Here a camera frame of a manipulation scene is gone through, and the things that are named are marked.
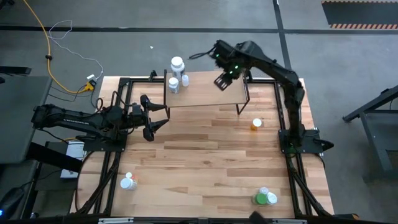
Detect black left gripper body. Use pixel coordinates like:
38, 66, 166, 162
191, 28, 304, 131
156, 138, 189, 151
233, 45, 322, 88
126, 95, 155, 141

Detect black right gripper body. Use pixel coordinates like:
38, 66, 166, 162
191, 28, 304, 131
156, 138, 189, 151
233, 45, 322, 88
213, 72, 234, 91

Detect medium white bottle grey label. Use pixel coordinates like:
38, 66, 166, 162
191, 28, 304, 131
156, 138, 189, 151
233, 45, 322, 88
168, 77, 180, 95

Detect large white bottle purple label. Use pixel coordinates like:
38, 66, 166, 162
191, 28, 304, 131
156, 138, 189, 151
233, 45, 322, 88
170, 55, 187, 82

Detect orange pill bottle white cap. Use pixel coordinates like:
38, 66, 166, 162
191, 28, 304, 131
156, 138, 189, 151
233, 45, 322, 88
250, 118, 263, 132

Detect green medicine bottle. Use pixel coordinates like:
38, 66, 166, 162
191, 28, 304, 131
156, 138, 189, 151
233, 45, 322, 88
253, 192, 268, 205

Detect wooden shelf black metal legs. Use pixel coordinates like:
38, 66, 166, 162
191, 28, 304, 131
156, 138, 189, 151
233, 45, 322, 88
163, 69, 251, 120

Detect white power box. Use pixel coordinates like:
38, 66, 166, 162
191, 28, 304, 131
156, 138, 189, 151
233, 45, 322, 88
60, 140, 87, 180

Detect black angled bar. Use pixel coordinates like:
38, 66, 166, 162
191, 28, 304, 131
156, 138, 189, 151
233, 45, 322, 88
27, 141, 84, 174

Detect black flat bar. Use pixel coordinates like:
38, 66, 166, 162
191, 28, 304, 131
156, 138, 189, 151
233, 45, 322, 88
0, 65, 32, 77

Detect dark grey low desk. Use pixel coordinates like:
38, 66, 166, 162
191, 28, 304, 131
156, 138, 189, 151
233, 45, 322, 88
0, 160, 40, 190

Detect black computer mouse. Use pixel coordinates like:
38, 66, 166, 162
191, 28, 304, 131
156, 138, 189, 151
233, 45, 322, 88
0, 185, 26, 218

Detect black hazard-striped floor mat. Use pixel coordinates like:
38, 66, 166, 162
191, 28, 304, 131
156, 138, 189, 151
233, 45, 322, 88
321, 0, 398, 30

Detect black and orange clamp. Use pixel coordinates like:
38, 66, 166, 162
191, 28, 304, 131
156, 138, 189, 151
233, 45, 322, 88
333, 213, 361, 221

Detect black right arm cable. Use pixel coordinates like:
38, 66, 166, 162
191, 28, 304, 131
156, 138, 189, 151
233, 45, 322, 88
188, 50, 218, 61

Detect thin white cable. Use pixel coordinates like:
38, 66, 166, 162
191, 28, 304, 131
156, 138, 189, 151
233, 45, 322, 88
48, 19, 104, 80

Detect silver aluminium bracket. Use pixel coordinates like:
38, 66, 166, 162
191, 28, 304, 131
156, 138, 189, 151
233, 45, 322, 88
98, 217, 135, 224
271, 218, 308, 224

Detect yellow power cable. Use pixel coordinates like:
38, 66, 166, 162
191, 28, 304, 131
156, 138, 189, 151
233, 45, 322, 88
22, 0, 94, 94

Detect black frame side table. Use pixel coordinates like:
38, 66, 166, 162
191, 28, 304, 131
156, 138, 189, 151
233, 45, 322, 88
343, 84, 398, 184

